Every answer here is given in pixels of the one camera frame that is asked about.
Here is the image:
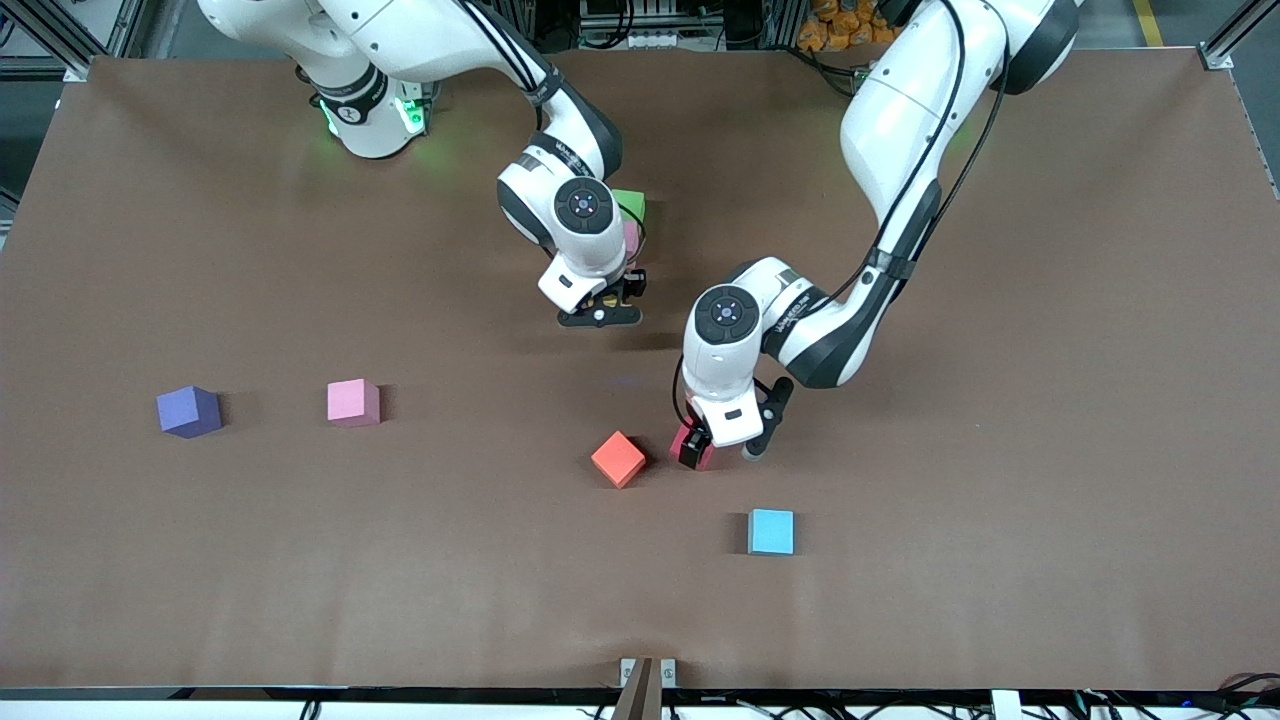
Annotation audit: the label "red foam block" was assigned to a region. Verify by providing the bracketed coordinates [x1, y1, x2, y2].
[668, 420, 717, 472]

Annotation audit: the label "brown table cover sheet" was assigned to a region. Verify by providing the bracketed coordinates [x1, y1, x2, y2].
[0, 50, 1280, 691]

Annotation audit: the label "orange foam block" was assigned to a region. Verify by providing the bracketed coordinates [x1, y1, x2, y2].
[590, 430, 648, 490]

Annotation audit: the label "white rack equipment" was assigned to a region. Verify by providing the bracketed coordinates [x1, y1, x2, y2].
[578, 0, 701, 49]

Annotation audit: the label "black cable bundle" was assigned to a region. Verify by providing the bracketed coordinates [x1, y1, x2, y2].
[1065, 672, 1280, 720]

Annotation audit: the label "brown pole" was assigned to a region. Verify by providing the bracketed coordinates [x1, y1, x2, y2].
[610, 657, 656, 720]

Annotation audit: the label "aluminium frame profile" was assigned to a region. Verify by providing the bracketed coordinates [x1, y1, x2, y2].
[0, 0, 141, 83]
[1198, 0, 1280, 73]

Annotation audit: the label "orange bagged goods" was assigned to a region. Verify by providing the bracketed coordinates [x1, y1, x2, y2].
[797, 0, 906, 53]

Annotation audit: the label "small metal bracket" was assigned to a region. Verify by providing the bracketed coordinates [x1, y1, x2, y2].
[619, 656, 678, 691]

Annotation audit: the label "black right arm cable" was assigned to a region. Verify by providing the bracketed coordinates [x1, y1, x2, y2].
[455, 0, 561, 131]

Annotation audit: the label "light blue foam block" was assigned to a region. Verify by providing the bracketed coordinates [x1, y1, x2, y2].
[747, 508, 796, 557]

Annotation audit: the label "purple foam block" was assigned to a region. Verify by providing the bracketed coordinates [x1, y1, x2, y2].
[156, 385, 223, 440]

